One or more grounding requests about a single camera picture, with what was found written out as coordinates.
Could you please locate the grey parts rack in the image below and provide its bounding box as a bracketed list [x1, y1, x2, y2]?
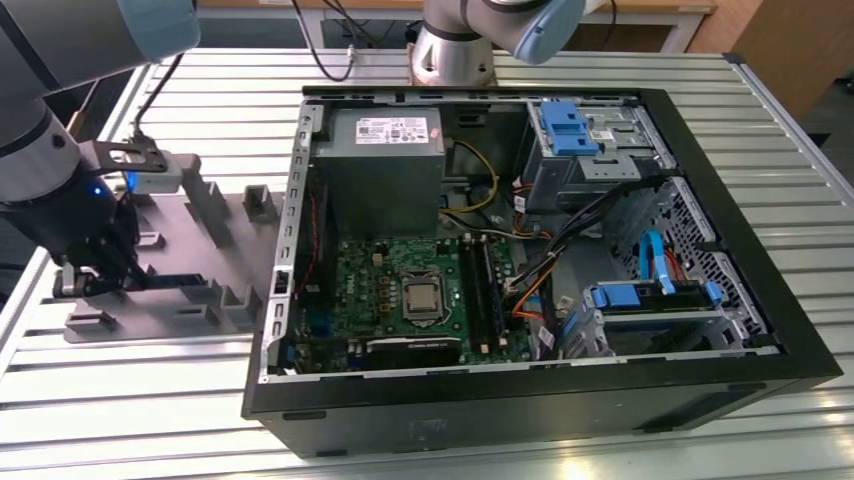
[63, 153, 288, 345]

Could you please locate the black cable with plug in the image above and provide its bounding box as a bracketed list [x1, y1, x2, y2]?
[291, 0, 366, 84]

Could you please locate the silver CPU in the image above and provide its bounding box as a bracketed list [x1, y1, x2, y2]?
[404, 283, 446, 315]

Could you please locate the black camera cable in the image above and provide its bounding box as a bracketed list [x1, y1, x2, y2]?
[129, 52, 188, 151]

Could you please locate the metal socket cover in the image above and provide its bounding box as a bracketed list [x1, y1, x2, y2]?
[398, 271, 454, 329]

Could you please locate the black open PC case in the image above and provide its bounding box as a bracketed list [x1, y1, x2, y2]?
[240, 84, 843, 459]

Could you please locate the silver disk bay frame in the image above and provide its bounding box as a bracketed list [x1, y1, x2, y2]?
[559, 279, 779, 359]

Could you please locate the black cable bundle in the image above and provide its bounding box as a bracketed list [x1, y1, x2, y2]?
[512, 177, 668, 291]

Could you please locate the blue disk carrier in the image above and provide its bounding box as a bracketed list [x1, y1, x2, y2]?
[540, 101, 600, 157]

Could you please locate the black graphics card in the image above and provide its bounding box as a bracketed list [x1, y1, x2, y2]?
[363, 335, 463, 372]

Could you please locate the blue plastic drive rail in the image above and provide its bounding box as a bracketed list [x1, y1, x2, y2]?
[562, 305, 594, 354]

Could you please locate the green motherboard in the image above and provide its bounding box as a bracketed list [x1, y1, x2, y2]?
[292, 234, 559, 374]

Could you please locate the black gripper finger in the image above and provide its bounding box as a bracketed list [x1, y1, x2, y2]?
[51, 251, 103, 301]
[97, 243, 151, 295]

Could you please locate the white framed desk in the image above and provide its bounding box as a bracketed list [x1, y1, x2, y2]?
[196, 0, 719, 54]

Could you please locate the black camera bracket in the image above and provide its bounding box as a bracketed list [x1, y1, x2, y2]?
[77, 139, 169, 175]

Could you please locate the grey power supply unit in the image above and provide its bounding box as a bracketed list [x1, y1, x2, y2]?
[312, 106, 447, 242]

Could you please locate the wooden cabinet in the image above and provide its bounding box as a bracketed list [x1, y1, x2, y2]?
[686, 0, 854, 121]

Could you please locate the black RAM slot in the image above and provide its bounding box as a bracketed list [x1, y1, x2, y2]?
[468, 235, 495, 351]
[459, 235, 487, 353]

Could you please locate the blue flat wire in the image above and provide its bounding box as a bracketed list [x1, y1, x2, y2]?
[638, 230, 676, 294]

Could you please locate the grey metal drive cage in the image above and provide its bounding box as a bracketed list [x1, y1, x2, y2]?
[523, 99, 675, 214]

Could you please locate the yellow wire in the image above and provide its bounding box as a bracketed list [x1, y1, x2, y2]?
[439, 142, 500, 216]

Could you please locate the hard disk in blue carrier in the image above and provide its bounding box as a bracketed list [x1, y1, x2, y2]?
[590, 281, 723, 314]

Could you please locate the black chair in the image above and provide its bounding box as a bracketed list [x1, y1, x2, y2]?
[803, 74, 854, 151]

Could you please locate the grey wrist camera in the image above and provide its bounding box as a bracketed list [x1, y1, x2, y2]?
[105, 149, 185, 197]

